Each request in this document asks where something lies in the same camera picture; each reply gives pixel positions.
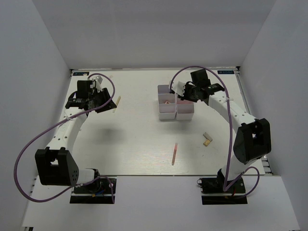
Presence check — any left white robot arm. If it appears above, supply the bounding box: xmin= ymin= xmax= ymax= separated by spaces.
xmin=35 ymin=77 xmax=116 ymax=192

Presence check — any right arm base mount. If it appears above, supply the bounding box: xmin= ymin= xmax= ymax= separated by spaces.
xmin=197 ymin=177 xmax=248 ymax=205

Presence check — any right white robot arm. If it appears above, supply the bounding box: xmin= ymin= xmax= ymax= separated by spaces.
xmin=172 ymin=69 xmax=271 ymax=192

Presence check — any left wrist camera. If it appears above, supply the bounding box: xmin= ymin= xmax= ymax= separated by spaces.
xmin=87 ymin=75 xmax=103 ymax=92

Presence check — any yellow thin highlighter pen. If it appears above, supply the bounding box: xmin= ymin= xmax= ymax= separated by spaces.
xmin=113 ymin=96 xmax=121 ymax=113

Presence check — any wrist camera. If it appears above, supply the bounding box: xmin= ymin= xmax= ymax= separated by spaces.
xmin=170 ymin=81 xmax=186 ymax=96
xmin=87 ymin=75 xmax=103 ymax=92

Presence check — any white compartment organizer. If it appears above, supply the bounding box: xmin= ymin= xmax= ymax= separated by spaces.
xmin=157 ymin=85 xmax=177 ymax=120
xmin=176 ymin=96 xmax=194 ymax=121

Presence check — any left white compartment organizer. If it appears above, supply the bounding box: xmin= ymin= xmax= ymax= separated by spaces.
xmin=157 ymin=85 xmax=177 ymax=120

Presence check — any orange thin highlighter pen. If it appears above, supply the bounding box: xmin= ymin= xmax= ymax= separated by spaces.
xmin=171 ymin=143 xmax=178 ymax=166

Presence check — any small tan eraser block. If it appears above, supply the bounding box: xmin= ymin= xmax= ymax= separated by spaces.
xmin=203 ymin=132 xmax=213 ymax=147

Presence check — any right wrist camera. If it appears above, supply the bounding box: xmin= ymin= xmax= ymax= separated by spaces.
xmin=170 ymin=81 xmax=186 ymax=96

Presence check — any right white compartment organizer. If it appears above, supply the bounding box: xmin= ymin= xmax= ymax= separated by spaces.
xmin=176 ymin=96 xmax=194 ymax=121

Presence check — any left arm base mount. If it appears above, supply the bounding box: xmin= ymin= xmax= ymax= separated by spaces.
xmin=70 ymin=178 xmax=117 ymax=205

